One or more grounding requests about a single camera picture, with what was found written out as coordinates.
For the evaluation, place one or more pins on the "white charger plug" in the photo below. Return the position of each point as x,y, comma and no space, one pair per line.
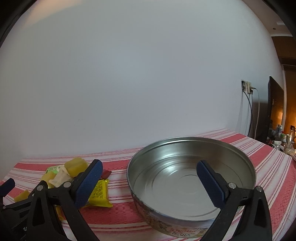
249,87

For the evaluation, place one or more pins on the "brown wooden wardrobe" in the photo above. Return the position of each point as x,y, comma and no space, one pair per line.
290,92

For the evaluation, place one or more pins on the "round metal cookie tin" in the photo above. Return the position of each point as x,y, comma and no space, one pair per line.
173,176

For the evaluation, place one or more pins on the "yellow snack packet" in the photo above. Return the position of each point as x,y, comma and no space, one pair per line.
101,192

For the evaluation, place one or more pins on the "white ceiling vent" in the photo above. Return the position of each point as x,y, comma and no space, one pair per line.
280,23

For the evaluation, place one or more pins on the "red white striped cloth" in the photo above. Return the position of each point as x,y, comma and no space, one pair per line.
120,206

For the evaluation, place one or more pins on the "beige snack packet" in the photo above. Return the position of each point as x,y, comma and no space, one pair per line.
61,179

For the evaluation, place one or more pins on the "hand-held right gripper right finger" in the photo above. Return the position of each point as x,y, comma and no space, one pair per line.
210,185

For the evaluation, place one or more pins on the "yellow green scouring sponge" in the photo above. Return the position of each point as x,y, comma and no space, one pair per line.
22,195

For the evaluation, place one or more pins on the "cluster of bottles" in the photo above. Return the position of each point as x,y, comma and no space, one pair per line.
281,135

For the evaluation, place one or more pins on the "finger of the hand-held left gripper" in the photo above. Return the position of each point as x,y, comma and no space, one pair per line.
7,186
16,204

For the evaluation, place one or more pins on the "green wafer packet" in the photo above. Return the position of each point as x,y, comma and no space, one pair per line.
53,169

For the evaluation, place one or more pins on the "dark flat screen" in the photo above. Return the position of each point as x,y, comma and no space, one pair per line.
274,115

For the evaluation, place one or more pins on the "gold foil packet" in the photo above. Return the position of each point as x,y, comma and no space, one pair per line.
59,213

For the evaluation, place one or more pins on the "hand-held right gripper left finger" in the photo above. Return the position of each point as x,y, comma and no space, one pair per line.
89,183

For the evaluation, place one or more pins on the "wall outlet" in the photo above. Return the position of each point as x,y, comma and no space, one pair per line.
243,84

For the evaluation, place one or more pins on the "red snack packet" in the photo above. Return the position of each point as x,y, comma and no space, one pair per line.
106,173

